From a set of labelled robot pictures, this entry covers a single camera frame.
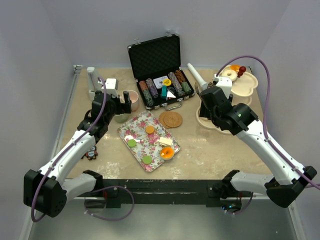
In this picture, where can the green macaron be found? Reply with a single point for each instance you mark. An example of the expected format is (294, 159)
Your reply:
(147, 159)
(131, 143)

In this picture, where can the metal tongs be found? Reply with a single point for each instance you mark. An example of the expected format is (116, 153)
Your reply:
(198, 89)

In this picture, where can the green ceramic cup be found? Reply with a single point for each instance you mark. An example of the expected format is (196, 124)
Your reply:
(121, 118)

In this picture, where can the white wafer bar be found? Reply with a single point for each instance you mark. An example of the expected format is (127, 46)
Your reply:
(163, 141)

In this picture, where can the floral serving tray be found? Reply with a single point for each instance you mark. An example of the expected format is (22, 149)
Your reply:
(146, 144)

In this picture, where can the cream three-tier cake stand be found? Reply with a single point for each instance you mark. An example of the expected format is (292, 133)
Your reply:
(241, 91)

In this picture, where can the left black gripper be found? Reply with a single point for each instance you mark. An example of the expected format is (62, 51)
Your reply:
(126, 107)

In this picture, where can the pink ceramic cup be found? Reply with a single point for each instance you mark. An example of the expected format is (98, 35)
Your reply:
(134, 97)

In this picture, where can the owl figurine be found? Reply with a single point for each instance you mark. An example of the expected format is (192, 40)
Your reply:
(91, 154)

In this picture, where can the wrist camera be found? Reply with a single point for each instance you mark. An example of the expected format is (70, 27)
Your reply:
(111, 86)
(224, 83)

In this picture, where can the chocolate layered cake slice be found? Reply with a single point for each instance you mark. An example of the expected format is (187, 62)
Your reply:
(210, 85)

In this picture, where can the black base frame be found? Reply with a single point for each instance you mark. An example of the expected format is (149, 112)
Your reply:
(208, 192)

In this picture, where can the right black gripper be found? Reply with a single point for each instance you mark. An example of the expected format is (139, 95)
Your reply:
(205, 112)

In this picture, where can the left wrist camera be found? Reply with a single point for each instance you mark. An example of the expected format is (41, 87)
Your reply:
(111, 86)

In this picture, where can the woven rattan coaster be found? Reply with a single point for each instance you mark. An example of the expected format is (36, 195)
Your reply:
(161, 119)
(172, 119)

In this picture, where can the orange round biscuit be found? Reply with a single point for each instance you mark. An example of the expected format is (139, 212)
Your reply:
(149, 129)

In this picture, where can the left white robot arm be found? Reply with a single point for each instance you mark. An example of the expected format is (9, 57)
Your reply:
(47, 190)

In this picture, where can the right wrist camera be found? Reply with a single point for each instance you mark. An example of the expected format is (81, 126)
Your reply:
(224, 83)

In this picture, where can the white glazed donut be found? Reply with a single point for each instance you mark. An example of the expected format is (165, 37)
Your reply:
(231, 74)

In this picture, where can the white clamp device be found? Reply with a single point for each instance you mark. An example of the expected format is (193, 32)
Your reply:
(94, 84)

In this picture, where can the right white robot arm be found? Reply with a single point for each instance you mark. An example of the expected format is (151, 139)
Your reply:
(288, 177)

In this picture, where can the orange glazed donut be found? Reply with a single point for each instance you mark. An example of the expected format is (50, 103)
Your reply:
(235, 67)

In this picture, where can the black poker chip case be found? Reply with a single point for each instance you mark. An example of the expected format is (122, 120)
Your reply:
(157, 58)

